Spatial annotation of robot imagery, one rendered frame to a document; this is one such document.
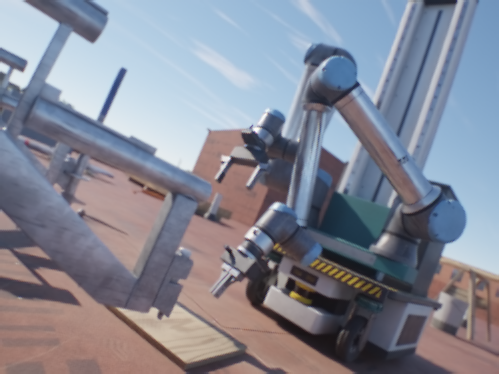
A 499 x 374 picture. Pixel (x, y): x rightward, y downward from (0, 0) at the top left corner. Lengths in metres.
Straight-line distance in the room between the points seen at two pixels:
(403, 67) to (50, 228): 1.81
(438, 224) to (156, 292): 0.93
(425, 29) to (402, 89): 0.35
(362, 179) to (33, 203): 1.54
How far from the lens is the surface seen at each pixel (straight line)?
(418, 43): 2.14
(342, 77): 1.23
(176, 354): 0.90
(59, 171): 1.72
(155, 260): 0.69
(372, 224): 1.70
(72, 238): 0.63
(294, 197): 1.31
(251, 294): 1.67
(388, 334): 1.59
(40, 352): 0.78
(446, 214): 1.34
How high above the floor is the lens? 0.38
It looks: 3 degrees up
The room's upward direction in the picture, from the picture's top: 23 degrees clockwise
